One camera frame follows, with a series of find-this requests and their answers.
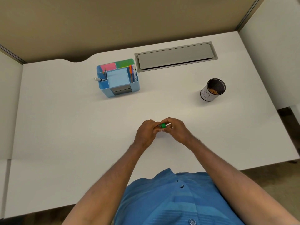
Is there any person's right hand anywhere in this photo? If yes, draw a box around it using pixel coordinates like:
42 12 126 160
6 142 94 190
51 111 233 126
160 117 194 145

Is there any person's left hand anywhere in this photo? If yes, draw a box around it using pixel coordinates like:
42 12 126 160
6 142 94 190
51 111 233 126
133 119 163 149

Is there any person's left forearm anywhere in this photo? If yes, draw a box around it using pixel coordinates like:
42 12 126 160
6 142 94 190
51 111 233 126
61 143 146 225

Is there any person's right forearm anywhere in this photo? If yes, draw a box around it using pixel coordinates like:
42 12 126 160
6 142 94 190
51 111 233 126
187 136 300 225

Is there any blue desk organizer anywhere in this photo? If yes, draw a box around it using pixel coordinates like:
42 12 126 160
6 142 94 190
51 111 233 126
96 58 140 98

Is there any black mesh pen cup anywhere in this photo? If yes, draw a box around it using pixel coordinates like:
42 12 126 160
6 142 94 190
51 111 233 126
200 78 226 102

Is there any blue sticky note pad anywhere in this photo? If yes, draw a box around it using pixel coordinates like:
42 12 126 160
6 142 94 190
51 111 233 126
107 68 131 88

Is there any blue button shirt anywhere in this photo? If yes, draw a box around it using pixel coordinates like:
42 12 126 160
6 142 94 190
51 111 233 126
113 168 245 225

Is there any green sticky note pad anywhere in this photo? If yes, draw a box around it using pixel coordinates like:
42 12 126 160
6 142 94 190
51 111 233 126
115 59 133 69

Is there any pink sticky note pad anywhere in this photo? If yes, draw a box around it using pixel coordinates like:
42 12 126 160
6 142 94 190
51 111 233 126
100 62 117 72

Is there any grey cable tray lid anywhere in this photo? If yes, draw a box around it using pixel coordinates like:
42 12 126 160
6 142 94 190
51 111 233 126
134 41 219 73

